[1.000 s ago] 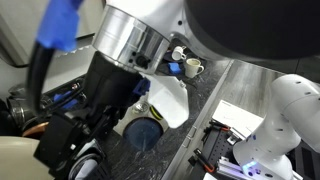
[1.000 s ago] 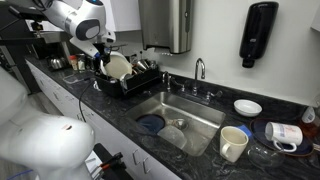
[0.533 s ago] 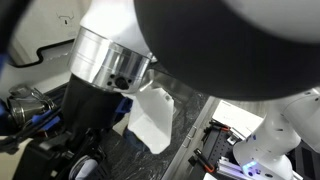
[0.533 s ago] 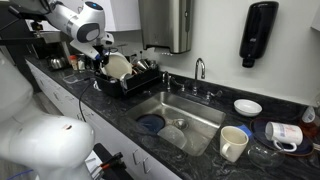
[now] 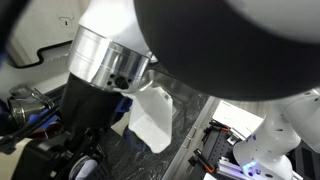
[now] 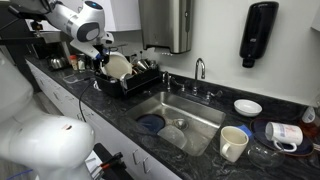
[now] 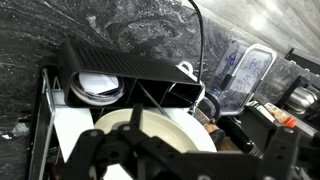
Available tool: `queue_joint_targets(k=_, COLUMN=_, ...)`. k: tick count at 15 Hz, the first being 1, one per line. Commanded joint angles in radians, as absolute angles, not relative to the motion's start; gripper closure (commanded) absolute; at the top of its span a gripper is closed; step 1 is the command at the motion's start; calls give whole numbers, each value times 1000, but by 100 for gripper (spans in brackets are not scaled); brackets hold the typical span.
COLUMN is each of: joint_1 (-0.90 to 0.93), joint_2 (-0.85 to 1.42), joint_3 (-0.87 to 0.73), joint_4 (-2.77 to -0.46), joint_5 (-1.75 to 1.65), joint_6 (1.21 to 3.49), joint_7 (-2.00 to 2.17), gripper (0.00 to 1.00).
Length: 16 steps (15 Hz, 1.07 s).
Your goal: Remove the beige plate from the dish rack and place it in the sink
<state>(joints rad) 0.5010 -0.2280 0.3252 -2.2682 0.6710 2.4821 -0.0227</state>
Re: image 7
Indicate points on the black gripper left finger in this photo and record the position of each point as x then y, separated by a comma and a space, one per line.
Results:
100, 150

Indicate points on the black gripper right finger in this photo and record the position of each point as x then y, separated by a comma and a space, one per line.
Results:
286, 156

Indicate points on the beige ceramic plate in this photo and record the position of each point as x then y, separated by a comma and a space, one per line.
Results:
160, 130

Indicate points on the bottle with orange cap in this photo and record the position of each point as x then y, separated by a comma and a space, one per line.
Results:
280, 115

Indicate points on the stainless steel container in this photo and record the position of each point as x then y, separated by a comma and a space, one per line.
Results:
301, 98

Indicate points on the white cup in holder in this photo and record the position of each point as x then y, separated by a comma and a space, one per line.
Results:
96, 85

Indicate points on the clear container with blue writing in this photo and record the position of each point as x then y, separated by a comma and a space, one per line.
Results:
250, 76

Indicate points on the black slotted utensil holder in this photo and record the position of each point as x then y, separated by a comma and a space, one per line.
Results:
110, 60

